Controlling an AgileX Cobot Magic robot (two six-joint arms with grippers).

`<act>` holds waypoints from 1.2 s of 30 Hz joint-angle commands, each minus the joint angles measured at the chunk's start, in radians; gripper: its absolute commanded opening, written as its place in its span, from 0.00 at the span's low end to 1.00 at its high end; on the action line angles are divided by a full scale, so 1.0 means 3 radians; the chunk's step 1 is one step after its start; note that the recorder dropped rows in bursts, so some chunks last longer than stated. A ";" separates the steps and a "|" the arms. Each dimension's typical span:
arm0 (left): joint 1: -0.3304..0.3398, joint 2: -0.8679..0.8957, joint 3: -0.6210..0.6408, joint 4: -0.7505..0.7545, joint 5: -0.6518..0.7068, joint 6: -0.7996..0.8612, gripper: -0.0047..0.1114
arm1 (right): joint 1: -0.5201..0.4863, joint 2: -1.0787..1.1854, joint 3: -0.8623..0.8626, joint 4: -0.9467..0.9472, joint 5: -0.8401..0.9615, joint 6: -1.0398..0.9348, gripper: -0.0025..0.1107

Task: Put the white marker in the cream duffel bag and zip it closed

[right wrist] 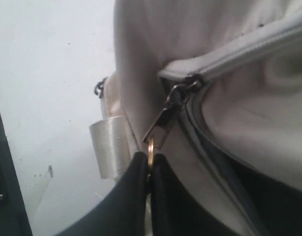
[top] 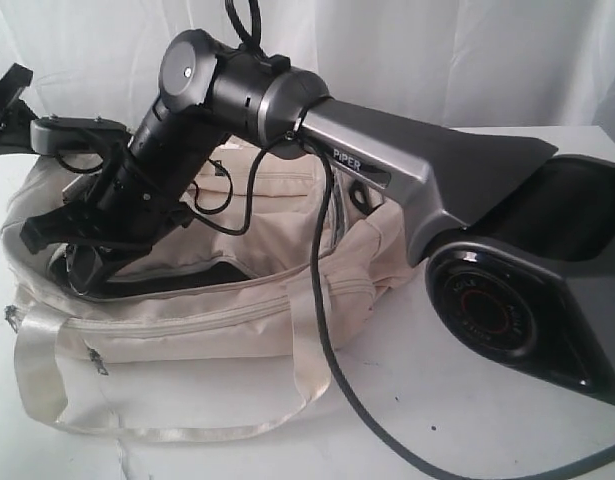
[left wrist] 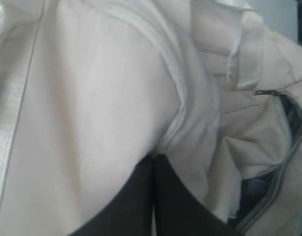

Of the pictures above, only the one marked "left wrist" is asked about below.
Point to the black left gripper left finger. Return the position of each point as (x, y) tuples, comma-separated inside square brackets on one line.
[(130, 212)]

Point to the cream white duffel bag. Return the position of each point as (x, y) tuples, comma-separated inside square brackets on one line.
[(89, 88)]

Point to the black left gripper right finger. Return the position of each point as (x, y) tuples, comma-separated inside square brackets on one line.
[(177, 211)]

